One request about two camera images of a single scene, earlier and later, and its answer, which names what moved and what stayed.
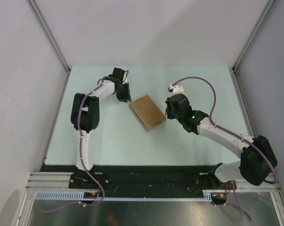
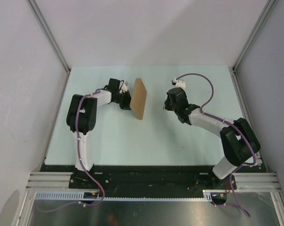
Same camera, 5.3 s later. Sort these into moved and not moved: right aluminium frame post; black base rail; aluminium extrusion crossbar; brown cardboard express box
Moved: brown cardboard express box
Not moved: aluminium extrusion crossbar; black base rail; right aluminium frame post
